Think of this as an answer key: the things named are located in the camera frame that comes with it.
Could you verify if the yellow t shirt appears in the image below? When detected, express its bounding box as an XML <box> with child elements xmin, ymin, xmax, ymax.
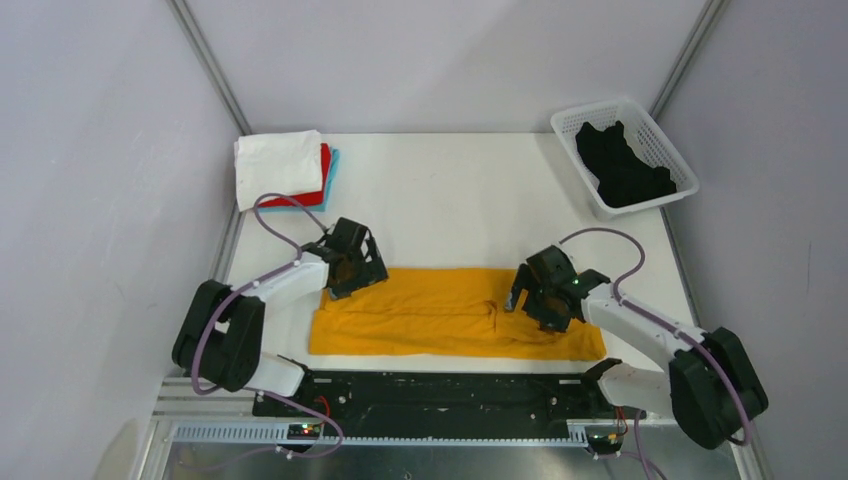
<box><xmin>308</xmin><ymin>268</ymin><xmax>607</xmax><ymax>361</ymax></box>

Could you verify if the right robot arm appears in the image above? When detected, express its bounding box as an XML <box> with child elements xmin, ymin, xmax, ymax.
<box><xmin>505</xmin><ymin>246</ymin><xmax>769</xmax><ymax>449</ymax></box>

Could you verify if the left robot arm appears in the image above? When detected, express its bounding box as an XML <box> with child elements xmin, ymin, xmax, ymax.
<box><xmin>172</xmin><ymin>217</ymin><xmax>388</xmax><ymax>416</ymax></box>

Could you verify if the folded red t shirt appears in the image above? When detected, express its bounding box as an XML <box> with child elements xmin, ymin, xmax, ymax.
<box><xmin>256</xmin><ymin>142</ymin><xmax>333</xmax><ymax>209</ymax></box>

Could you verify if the folded light blue t shirt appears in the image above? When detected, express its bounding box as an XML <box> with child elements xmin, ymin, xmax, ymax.
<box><xmin>251</xmin><ymin>148</ymin><xmax>341</xmax><ymax>214</ymax></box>

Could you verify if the folded white t shirt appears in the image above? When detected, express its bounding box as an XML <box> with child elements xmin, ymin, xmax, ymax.
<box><xmin>234</xmin><ymin>130</ymin><xmax>323</xmax><ymax>211</ymax></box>

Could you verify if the black t shirt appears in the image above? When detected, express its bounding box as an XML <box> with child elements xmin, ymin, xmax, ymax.
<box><xmin>575</xmin><ymin>121</ymin><xmax>677</xmax><ymax>208</ymax></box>

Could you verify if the right controller board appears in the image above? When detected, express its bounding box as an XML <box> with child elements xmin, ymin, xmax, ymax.
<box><xmin>586</xmin><ymin>432</ymin><xmax>624</xmax><ymax>460</ymax></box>

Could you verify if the controller board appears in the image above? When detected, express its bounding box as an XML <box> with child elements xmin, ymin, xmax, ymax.
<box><xmin>286</xmin><ymin>423</ymin><xmax>323</xmax><ymax>441</ymax></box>
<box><xmin>586</xmin><ymin>432</ymin><xmax>624</xmax><ymax>460</ymax></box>

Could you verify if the left controller board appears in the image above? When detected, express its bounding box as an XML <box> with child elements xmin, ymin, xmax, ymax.
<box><xmin>286</xmin><ymin>423</ymin><xmax>323</xmax><ymax>441</ymax></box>

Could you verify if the white plastic basket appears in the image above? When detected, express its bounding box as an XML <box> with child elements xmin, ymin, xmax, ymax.
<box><xmin>550</xmin><ymin>97</ymin><xmax>700</xmax><ymax>221</ymax></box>

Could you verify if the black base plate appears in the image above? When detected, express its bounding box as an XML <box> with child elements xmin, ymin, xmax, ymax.
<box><xmin>293</xmin><ymin>370</ymin><xmax>616</xmax><ymax>440</ymax></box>

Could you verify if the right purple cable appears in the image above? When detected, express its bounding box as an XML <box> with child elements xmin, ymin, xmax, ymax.
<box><xmin>559</xmin><ymin>227</ymin><xmax>755</xmax><ymax>480</ymax></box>

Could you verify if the purple cable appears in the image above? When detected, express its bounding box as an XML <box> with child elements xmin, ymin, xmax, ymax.
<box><xmin>559</xmin><ymin>227</ymin><xmax>755</xmax><ymax>480</ymax></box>
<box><xmin>190</xmin><ymin>193</ymin><xmax>346</xmax><ymax>462</ymax></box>

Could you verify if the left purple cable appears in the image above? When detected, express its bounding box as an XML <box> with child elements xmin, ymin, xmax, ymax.
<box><xmin>190</xmin><ymin>193</ymin><xmax>346</xmax><ymax>462</ymax></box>

